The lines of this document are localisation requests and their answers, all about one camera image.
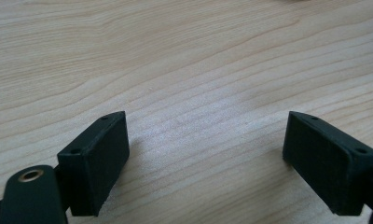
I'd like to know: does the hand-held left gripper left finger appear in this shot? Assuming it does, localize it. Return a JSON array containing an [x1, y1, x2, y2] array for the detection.
[[57, 110, 131, 217]]

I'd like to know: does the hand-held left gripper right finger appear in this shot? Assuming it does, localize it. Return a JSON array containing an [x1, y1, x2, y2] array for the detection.
[[283, 110, 373, 217]]

